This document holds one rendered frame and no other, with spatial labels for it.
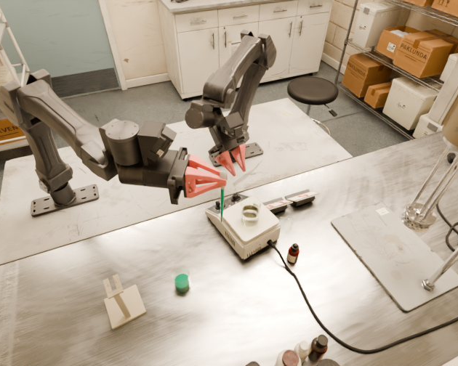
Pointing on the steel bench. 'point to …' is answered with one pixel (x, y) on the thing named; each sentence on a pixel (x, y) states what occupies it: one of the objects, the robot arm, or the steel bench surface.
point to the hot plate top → (232, 218)
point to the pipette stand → (122, 303)
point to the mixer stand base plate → (394, 255)
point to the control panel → (225, 204)
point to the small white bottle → (302, 350)
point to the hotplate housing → (243, 249)
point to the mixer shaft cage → (427, 217)
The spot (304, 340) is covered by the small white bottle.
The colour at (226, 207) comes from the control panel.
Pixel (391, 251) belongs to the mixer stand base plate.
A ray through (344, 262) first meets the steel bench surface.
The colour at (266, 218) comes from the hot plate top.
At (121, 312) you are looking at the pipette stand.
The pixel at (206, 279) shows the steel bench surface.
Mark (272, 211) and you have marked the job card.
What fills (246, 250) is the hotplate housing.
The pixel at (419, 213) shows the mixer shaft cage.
